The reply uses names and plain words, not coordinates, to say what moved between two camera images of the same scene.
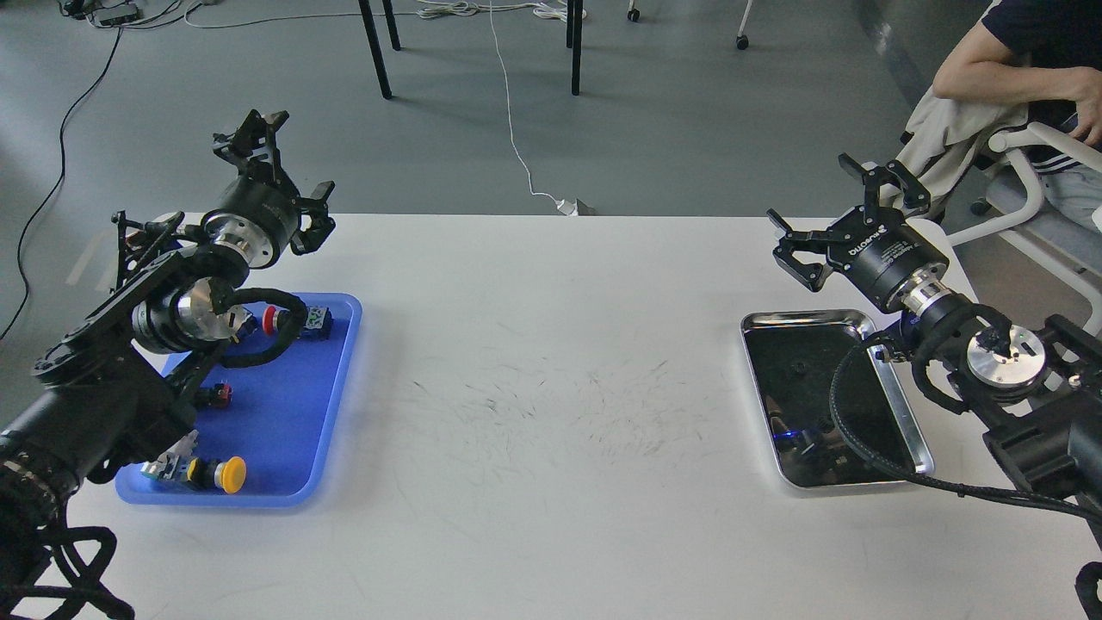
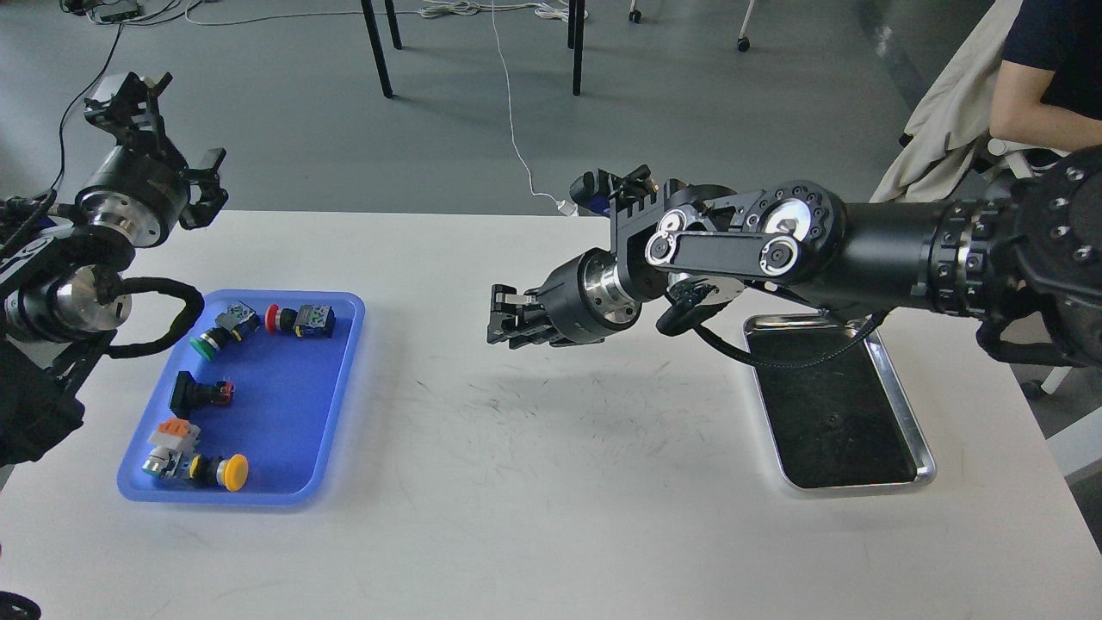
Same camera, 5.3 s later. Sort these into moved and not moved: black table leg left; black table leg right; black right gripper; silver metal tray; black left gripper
Moved: black left gripper; black right gripper
Not moved: silver metal tray; black table leg left; black table leg right
